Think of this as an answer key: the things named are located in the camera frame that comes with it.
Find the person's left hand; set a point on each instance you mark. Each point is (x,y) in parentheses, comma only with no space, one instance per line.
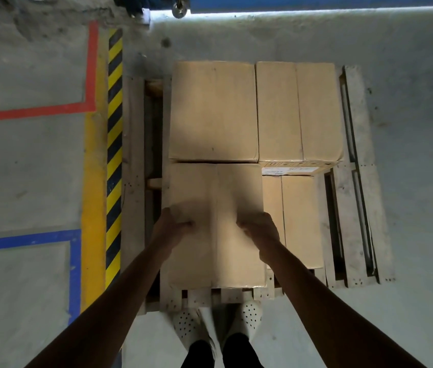
(170,233)

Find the white perforated right shoe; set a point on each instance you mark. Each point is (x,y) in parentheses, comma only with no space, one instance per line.
(249,316)

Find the person's left forearm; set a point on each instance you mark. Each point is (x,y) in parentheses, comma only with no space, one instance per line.
(105,314)

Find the metal shutter latch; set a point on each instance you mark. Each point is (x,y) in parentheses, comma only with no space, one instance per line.
(179,10)

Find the yellow black hazard tape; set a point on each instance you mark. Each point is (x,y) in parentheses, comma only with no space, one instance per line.
(114,149)

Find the white perforated shoe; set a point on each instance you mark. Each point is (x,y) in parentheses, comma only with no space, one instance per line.
(189,327)
(249,316)

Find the black trousers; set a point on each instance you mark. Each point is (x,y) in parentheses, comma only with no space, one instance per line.
(239,352)

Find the person's right hand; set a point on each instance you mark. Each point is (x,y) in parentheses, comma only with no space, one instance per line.
(264,233)

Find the cardboard box white label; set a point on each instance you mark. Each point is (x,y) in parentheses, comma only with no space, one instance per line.
(212,111)

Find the cardboard box taped seam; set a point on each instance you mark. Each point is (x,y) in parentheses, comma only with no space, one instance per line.
(297,111)
(300,218)

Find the person's right forearm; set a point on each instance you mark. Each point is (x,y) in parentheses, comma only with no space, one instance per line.
(335,321)

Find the wooden pallet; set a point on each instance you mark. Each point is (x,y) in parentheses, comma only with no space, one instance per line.
(358,226)

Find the blue roller shutter door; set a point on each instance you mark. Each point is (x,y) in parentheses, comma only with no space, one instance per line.
(316,1)

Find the cardboard box black print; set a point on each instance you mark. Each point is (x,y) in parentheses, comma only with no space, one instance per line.
(216,187)

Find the blue floor tape line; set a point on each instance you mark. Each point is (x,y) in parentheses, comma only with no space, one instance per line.
(29,238)

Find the white perforated left shoe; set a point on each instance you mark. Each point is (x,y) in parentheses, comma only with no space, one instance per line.
(189,327)

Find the red floor tape line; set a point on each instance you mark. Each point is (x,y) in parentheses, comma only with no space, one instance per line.
(48,111)

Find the blue shutter guide rail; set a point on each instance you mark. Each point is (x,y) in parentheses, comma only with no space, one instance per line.
(132,5)

